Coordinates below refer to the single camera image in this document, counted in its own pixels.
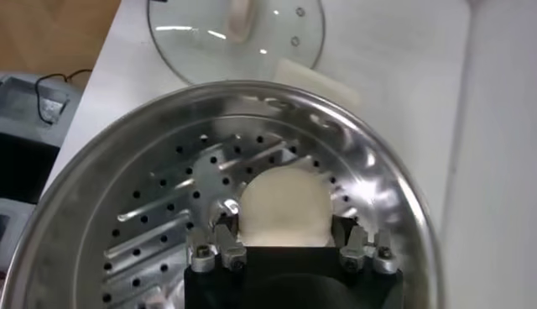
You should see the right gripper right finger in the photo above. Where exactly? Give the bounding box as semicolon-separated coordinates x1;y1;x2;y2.
337;224;399;276

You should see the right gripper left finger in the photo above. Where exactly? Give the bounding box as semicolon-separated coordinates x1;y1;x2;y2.
186;222;248;274

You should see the white steamed baozi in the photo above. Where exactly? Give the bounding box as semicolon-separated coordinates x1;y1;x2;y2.
238;167;336;248

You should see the round glass pot lid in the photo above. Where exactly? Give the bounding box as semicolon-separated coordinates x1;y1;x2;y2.
146;0;327;86

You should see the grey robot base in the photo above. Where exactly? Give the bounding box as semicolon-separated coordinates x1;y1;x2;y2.
0;71;85;274

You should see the stainless steel steamer basket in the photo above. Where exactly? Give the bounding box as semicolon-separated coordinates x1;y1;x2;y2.
0;80;446;309

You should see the steel steamer pot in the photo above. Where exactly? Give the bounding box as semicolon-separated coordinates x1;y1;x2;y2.
272;57;362;113

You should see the thin black cable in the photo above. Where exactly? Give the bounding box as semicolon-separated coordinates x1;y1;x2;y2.
34;69;93;125

